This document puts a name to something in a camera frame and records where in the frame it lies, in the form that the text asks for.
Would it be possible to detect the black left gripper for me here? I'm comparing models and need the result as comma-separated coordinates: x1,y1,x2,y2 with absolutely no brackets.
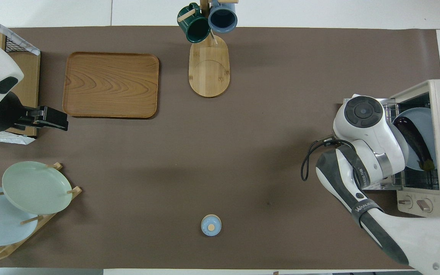
0,92,69,133

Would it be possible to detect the dark purple eggplant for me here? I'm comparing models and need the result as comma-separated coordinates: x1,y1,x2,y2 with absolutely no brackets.
393,116,435,171

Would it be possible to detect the wooden step shelf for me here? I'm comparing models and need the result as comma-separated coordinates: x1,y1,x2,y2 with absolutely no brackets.
0,30,41,138

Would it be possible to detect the wooden serving tray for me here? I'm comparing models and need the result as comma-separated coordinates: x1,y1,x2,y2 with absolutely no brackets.
62,52,160,119

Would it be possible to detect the pale green racked plate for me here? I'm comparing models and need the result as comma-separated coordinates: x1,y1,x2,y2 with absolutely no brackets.
2,161,73,215

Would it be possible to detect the wooden plate rack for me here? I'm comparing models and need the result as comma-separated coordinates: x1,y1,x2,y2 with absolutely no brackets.
0,162,83,262

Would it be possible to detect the wooden mug tree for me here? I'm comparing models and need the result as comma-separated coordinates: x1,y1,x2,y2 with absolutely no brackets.
177,0,239,98

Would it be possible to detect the dark green mug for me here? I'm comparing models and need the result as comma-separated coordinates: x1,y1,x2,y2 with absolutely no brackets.
177,3,211,44

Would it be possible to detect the small blue bell wooden knob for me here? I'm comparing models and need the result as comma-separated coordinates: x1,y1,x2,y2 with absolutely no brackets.
201,214,222,237

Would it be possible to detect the brown table mat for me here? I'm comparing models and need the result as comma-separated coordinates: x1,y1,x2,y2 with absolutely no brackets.
0,26,440,270

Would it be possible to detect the blue mug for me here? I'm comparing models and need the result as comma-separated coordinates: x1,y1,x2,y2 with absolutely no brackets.
208,0,238,34

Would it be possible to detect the black wire basket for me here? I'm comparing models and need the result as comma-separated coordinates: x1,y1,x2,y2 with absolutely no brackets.
0,17,39,145

